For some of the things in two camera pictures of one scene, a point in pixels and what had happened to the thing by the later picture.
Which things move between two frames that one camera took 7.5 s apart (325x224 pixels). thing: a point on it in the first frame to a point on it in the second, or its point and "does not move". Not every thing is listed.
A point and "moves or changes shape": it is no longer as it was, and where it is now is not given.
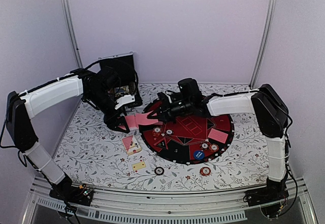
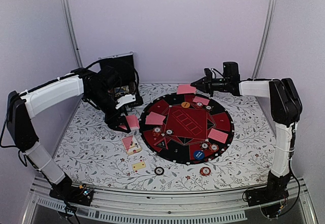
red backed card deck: [131, 122] does not move
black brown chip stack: [159, 170] does not move
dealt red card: [141, 119] moves or changes shape
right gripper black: [166, 110] to [205, 84]
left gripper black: [108, 120] does not move
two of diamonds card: [138, 165] does not move
